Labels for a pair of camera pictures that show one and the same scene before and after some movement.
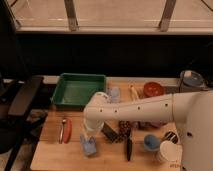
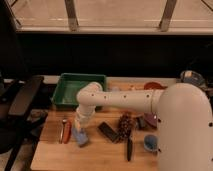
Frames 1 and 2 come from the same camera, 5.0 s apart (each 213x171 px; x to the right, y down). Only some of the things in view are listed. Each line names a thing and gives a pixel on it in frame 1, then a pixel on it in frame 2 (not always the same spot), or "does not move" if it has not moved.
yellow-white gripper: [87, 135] -> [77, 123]
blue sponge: [90, 148] -> [80, 136]
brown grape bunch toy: [124, 130] does not move
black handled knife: [129, 149] does not move
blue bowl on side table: [191, 79] does not move
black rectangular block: [108, 132] does not move
